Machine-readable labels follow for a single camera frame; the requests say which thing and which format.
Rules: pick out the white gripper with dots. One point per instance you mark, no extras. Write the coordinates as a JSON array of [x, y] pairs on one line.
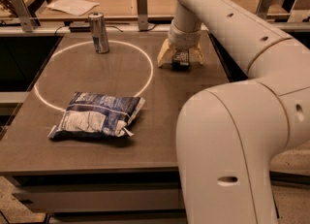
[[184, 40]]

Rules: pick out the black rxbar chocolate bar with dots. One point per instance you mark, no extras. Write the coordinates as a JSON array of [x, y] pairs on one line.
[[180, 59]]

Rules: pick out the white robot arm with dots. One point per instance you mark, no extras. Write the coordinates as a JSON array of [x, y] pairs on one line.
[[227, 135]]

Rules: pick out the silver blue redbull can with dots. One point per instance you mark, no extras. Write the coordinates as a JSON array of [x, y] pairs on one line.
[[99, 32]]

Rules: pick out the blue white chip bag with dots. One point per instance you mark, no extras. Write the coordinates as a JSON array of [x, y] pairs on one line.
[[96, 116]]

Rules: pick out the white paper sheet left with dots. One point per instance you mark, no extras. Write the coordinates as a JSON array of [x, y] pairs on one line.
[[72, 7]]

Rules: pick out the white drawer cabinet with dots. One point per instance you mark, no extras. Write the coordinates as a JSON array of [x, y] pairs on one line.
[[104, 195]]

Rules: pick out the middle metal bracket post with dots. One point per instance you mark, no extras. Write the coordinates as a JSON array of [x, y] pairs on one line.
[[142, 15]]

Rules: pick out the metal bracket post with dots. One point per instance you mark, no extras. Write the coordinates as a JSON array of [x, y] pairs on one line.
[[263, 8], [142, 15], [26, 20]]

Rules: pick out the right metal bracket post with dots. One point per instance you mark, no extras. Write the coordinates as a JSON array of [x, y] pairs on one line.
[[263, 8]]

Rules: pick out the left metal bracket post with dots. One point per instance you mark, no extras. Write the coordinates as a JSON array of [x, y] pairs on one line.
[[26, 20]]

